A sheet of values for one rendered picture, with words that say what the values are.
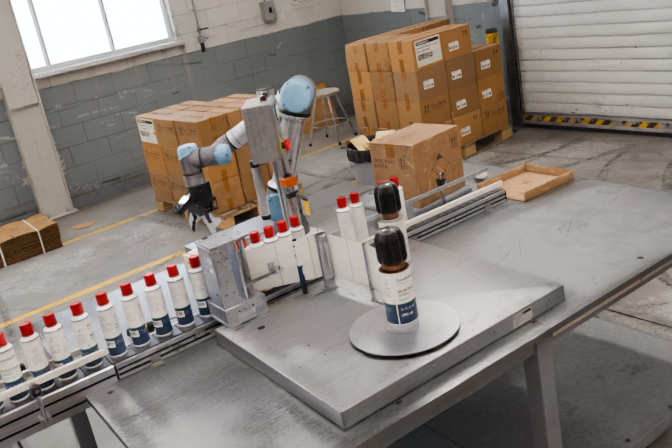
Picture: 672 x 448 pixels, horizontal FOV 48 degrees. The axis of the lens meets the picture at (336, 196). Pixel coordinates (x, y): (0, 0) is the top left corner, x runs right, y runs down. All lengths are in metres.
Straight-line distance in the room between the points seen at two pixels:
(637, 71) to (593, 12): 0.62
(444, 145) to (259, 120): 1.00
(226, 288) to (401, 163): 1.09
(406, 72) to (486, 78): 0.91
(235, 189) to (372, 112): 1.46
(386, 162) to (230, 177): 3.02
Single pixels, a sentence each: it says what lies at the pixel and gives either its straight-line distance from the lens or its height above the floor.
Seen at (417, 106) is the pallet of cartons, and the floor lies 0.61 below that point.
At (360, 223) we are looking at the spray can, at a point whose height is 0.98.
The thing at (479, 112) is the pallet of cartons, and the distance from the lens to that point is 6.83.
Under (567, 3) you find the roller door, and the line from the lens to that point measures 7.02.
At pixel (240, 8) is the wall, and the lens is 8.67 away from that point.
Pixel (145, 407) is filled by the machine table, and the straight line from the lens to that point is 2.18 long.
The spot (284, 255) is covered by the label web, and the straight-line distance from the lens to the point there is 2.41.
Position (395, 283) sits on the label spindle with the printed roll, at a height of 1.04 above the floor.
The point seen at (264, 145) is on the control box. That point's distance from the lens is 2.47.
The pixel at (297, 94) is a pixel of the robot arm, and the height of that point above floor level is 1.44.
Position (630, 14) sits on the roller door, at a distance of 6.71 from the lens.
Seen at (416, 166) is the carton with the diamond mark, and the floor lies 1.03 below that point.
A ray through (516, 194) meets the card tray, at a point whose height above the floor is 0.83.
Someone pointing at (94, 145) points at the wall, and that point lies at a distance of 7.96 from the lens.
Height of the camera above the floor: 1.87
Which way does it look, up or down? 17 degrees down
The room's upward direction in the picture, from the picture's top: 11 degrees counter-clockwise
